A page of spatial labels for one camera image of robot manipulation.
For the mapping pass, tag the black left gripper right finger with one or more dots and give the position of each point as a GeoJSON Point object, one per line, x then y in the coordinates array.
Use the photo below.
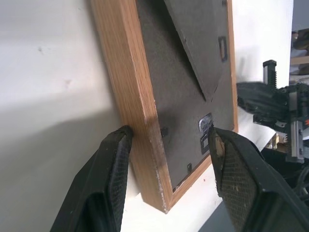
{"type": "Point", "coordinates": [243, 183]}

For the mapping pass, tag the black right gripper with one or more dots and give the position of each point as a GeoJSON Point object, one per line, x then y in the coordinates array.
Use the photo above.
{"type": "Point", "coordinates": [298, 108]}

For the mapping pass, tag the wooden picture frame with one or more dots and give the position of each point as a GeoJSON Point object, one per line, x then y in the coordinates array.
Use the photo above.
{"type": "Point", "coordinates": [130, 72]}

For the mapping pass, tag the wooden shelf with clutter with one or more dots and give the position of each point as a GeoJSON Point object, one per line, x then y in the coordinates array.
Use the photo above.
{"type": "Point", "coordinates": [300, 46]}

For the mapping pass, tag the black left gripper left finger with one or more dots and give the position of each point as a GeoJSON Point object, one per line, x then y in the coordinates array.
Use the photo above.
{"type": "Point", "coordinates": [106, 178]}

